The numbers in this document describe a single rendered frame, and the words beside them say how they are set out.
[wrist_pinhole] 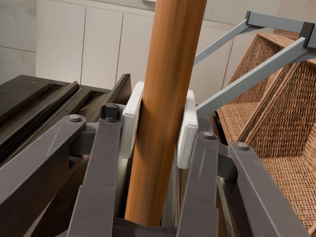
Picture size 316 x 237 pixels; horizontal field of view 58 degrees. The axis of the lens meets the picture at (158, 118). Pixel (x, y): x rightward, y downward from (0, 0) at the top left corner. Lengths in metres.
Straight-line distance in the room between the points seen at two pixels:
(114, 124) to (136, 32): 3.49
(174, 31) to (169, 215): 0.23
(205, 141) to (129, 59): 3.53
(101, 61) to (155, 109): 3.57
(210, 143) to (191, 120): 0.02
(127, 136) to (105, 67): 3.59
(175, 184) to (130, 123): 0.24
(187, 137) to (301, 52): 0.47
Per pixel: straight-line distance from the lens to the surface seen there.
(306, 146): 1.29
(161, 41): 0.18
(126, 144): 0.17
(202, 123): 0.19
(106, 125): 0.15
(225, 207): 0.94
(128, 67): 3.69
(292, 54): 0.61
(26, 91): 1.75
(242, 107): 1.75
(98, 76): 3.79
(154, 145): 0.19
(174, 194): 0.38
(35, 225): 0.66
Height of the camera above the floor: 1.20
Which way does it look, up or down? level
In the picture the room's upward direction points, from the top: 80 degrees counter-clockwise
